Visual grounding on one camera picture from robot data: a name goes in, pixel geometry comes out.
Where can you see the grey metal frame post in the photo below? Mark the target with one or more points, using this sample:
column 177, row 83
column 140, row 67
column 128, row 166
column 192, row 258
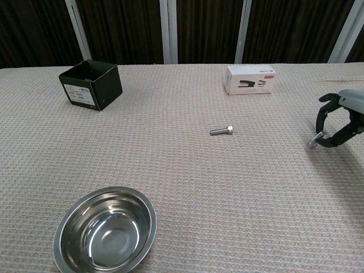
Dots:
column 348, row 28
column 78, row 28
column 168, row 28
column 244, row 28

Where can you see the beige woven tablecloth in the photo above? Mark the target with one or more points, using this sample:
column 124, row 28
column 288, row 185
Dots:
column 199, row 185

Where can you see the white stapler box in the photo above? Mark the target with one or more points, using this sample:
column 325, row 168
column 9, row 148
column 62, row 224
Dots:
column 250, row 81

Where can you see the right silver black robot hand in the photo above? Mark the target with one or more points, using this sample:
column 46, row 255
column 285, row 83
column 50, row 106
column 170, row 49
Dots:
column 352, row 99

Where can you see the black open cardboard box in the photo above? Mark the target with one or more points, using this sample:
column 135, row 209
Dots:
column 94, row 85

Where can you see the stainless steel bowl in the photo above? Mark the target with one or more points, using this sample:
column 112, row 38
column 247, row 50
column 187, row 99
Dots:
column 105, row 233

